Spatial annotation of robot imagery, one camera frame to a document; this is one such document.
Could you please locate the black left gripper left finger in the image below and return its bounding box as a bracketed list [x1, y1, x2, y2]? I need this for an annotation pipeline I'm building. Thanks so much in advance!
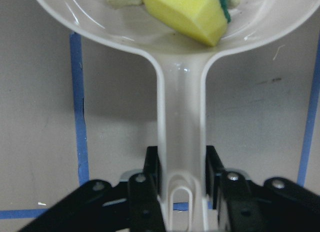
[21, 146, 165, 232]

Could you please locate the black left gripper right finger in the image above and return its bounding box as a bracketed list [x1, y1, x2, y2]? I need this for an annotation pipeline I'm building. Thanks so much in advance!
[205, 145, 320, 232]

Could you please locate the beige plastic dustpan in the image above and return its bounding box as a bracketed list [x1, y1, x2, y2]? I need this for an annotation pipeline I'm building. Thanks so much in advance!
[37, 0, 320, 232]

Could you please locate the yellow green sponge piece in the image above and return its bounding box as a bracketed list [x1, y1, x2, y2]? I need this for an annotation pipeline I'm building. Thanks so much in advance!
[142, 0, 231, 47]

